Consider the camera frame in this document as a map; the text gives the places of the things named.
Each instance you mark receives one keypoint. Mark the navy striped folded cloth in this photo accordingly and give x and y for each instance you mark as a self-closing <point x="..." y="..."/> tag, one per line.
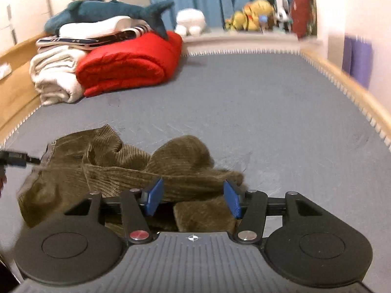
<point x="91" y="38"/>

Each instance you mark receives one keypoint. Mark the purple rolled mat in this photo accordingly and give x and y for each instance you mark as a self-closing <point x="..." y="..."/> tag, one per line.
<point x="357" y="59"/>

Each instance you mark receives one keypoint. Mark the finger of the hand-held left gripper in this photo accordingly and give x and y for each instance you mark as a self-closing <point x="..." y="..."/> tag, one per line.
<point x="18" y="158"/>

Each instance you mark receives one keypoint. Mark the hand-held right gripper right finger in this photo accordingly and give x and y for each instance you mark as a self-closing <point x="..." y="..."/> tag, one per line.
<point x="232" y="200"/>

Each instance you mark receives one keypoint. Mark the wooden bed frame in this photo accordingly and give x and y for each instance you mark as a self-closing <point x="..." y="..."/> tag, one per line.
<point x="15" y="91"/>

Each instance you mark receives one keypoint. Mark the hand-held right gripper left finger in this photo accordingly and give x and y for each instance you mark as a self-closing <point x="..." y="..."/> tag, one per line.
<point x="154" y="197"/>

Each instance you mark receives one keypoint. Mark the yellow plush toy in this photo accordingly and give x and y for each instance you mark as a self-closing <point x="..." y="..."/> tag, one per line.
<point x="253" y="15"/>

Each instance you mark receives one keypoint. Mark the white robot figure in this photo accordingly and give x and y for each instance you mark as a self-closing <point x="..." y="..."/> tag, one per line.
<point x="281" y="10"/>

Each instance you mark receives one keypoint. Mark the white wardrobe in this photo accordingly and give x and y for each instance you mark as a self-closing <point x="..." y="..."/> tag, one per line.
<point x="21" y="9"/>

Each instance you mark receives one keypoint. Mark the red printed bag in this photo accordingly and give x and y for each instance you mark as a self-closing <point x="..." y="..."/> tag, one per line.
<point x="302" y="12"/>

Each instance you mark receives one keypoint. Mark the white folded blanket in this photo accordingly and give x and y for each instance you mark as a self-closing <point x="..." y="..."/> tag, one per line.
<point x="55" y="73"/>

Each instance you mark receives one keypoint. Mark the white window ledge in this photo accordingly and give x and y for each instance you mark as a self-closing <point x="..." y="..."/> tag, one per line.
<point x="244" y="38"/>

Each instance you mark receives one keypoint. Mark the blue shark plush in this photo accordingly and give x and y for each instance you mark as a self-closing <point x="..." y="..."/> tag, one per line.
<point x="91" y="10"/>

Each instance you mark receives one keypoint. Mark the red folded blanket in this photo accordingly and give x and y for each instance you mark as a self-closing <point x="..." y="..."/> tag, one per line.
<point x="128" y="64"/>

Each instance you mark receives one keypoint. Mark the white pillow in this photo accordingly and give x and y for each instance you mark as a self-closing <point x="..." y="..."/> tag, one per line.
<point x="97" y="26"/>

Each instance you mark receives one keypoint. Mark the white plush toy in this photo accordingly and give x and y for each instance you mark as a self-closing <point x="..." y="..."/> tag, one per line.
<point x="191" y="21"/>

